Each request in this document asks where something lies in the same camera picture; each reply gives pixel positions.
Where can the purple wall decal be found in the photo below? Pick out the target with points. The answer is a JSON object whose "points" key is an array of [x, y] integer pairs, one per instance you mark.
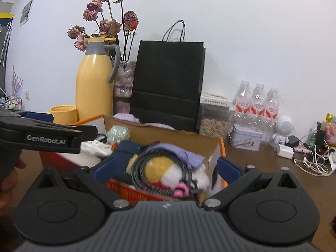
{"points": [[17, 82]]}

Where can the fuzzy grey vase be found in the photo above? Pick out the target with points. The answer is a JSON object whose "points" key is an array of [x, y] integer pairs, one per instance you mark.
{"points": [[123, 89]]}

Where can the black paper bag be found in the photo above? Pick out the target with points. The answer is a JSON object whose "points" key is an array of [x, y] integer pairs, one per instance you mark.
{"points": [[168, 84]]}

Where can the purple knitted cloth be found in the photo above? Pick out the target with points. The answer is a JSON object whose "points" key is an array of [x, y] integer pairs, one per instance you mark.
{"points": [[191, 160]]}

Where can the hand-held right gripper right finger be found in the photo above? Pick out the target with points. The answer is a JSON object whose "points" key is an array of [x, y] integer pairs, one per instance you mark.
{"points": [[229, 172]]}

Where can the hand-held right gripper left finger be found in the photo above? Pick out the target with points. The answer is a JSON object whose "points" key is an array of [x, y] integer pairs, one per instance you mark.
{"points": [[105, 172]]}

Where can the navy blue pouch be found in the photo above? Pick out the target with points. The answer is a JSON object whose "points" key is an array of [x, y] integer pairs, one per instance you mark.
{"points": [[126, 149]]}

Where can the clear jar of seeds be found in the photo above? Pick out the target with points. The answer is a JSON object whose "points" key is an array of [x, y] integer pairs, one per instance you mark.
{"points": [[214, 124]]}

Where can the yellow mug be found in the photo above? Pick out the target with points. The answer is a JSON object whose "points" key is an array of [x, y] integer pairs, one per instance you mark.
{"points": [[64, 114]]}

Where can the iridescent wrapped ball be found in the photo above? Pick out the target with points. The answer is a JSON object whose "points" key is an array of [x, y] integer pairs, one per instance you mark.
{"points": [[119, 134]]}

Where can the yellow thermos jug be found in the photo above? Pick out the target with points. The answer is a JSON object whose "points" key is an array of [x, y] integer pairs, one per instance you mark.
{"points": [[92, 89]]}

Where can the black upright stand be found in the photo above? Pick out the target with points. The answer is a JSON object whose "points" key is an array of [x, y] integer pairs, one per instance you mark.
{"points": [[320, 136]]}

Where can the white robot toy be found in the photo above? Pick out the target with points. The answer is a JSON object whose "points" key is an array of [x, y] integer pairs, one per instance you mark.
{"points": [[283, 126]]}

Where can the black power adapter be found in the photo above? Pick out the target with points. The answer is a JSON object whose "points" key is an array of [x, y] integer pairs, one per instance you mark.
{"points": [[293, 141]]}

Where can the person's left hand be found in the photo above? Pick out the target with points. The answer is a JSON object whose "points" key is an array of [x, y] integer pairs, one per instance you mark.
{"points": [[6, 194]]}

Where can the colourful snack packet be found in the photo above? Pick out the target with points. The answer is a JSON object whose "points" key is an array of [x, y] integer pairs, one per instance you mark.
{"points": [[331, 131]]}

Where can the dark cabinet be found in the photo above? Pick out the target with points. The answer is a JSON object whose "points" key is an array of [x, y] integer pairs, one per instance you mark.
{"points": [[4, 52]]}

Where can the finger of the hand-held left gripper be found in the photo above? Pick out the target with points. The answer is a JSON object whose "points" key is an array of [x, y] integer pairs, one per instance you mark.
{"points": [[88, 134], [39, 116]]}

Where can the yellow white plush toy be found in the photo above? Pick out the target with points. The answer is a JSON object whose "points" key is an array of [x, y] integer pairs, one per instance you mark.
{"points": [[157, 170]]}

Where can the white flat carton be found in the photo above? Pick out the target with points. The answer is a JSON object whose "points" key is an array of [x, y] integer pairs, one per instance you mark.
{"points": [[216, 101]]}

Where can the cardboard box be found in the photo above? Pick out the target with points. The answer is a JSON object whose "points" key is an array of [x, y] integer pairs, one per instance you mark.
{"points": [[183, 141]]}

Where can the wall picture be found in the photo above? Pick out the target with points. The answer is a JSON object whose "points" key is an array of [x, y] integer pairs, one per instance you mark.
{"points": [[27, 11]]}

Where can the white cloth pouch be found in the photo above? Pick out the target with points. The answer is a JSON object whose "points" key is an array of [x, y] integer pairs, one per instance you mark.
{"points": [[92, 148]]}

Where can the dried pink flower bouquet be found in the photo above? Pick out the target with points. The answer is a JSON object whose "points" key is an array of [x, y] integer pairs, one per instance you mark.
{"points": [[107, 27]]}

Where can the printed metal tin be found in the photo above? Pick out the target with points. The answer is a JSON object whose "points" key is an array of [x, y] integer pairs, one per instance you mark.
{"points": [[245, 137]]}

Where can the white charger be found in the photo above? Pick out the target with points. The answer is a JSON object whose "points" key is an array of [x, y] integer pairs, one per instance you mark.
{"points": [[284, 151]]}

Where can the clear water bottle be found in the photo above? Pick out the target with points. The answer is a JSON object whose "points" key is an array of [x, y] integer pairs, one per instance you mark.
{"points": [[272, 102], [242, 94], [258, 97]]}

